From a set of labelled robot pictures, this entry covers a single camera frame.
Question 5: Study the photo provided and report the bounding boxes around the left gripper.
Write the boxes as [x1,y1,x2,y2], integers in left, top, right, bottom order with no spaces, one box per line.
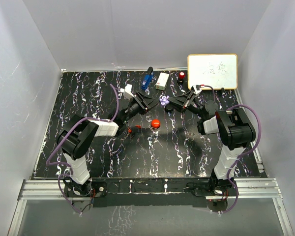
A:
[123,92,160,123]

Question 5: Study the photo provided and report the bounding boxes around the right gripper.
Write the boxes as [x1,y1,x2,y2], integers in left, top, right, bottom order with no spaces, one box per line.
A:
[167,90,206,119]

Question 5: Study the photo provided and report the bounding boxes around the purple earbud case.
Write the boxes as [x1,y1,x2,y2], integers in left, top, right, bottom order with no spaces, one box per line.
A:
[159,95,170,107]

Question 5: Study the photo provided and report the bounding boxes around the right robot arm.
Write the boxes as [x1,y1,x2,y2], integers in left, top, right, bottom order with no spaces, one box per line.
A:
[167,90,256,195]

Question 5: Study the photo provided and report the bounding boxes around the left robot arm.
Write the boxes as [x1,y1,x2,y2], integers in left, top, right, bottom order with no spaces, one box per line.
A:
[57,92,158,196]

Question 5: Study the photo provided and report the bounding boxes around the black earbud case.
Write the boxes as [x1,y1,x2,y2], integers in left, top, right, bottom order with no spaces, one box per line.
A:
[165,106,174,113]

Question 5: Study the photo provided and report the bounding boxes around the orange earbud case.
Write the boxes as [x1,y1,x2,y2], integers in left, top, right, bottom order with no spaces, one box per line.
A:
[151,119,161,129]

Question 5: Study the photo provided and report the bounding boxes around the red black button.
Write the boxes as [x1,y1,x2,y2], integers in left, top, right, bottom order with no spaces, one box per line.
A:
[177,71,185,84]

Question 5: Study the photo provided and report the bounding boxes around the blue black tool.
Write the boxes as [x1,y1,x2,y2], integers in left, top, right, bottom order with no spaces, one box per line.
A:
[141,66,154,90]

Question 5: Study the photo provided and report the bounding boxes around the white box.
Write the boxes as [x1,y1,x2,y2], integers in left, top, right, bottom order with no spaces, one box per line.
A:
[155,72,169,90]

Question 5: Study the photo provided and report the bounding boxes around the white whiteboard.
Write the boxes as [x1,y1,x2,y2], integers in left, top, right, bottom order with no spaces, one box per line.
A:
[187,54,238,89]

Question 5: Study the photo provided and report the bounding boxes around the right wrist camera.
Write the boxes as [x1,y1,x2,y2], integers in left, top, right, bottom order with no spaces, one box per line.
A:
[191,85,205,96]

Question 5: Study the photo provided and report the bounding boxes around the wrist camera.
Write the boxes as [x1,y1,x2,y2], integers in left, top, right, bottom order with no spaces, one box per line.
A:
[120,84,134,100]
[191,85,205,96]

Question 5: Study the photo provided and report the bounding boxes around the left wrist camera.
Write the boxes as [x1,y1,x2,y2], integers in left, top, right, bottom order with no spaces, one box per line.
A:
[120,84,134,100]

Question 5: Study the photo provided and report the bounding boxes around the aluminium rail frame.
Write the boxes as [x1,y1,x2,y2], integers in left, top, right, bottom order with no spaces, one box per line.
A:
[8,177,293,236]

